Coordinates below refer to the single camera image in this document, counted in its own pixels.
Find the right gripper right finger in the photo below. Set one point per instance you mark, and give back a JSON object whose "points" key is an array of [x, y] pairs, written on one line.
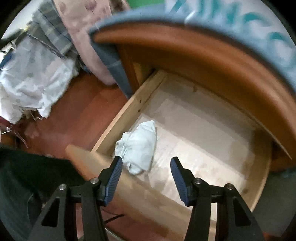
{"points": [[235, 220]]}

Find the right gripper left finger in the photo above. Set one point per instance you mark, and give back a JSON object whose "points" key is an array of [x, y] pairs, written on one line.
{"points": [[57, 220]]}

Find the wooden drawer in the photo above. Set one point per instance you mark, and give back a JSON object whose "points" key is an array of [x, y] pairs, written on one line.
{"points": [[213, 139]]}

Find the black trouser leg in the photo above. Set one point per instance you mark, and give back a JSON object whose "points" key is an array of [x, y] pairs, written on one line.
{"points": [[28, 181]]}

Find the wooden nightstand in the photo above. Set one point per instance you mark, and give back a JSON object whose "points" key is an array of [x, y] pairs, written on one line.
{"points": [[233, 74]]}

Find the white patterned bedsheet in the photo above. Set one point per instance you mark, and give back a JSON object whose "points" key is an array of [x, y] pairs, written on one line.
{"points": [[34, 79]]}

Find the blue checked cloth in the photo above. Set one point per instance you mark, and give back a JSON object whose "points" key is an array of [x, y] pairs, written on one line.
{"points": [[152, 26]]}

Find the grey plaid blanket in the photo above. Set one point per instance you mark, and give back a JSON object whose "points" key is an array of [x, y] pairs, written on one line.
{"points": [[48, 28]]}

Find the pink floral curtain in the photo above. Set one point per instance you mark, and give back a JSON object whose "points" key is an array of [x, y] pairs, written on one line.
{"points": [[78, 17]]}

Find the green foam mat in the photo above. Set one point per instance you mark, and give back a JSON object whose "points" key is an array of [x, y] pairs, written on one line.
{"points": [[139, 3]]}

